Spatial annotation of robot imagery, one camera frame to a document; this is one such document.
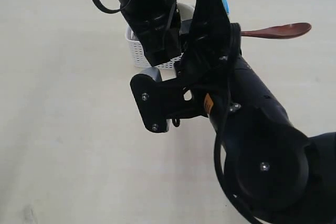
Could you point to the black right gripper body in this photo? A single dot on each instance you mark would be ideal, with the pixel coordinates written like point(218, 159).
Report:
point(213, 45)

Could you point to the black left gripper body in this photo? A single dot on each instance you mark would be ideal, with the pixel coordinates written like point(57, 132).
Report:
point(156, 23)

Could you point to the dark red wooden spoon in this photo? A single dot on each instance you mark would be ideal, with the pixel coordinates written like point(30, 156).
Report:
point(287, 31)

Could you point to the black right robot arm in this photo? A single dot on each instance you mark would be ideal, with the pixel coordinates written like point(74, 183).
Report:
point(268, 169)

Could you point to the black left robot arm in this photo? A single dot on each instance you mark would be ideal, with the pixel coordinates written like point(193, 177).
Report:
point(156, 23)

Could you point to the cream ceramic bowl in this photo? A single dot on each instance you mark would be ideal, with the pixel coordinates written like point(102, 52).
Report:
point(186, 11)

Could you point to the white perforated plastic basket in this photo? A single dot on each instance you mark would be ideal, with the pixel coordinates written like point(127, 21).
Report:
point(137, 54)

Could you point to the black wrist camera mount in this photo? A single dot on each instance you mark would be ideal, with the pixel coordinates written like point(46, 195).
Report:
point(160, 101)

